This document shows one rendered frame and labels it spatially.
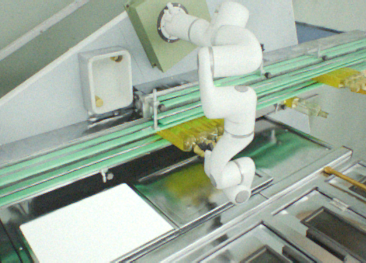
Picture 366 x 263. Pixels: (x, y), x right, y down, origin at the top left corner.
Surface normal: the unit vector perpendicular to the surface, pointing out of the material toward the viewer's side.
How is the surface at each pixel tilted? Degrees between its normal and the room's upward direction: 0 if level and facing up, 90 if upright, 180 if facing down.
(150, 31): 1
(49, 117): 0
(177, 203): 90
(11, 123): 0
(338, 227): 90
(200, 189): 90
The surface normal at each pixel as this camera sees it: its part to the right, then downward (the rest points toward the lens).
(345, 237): 0.01, -0.88
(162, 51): 0.60, 0.41
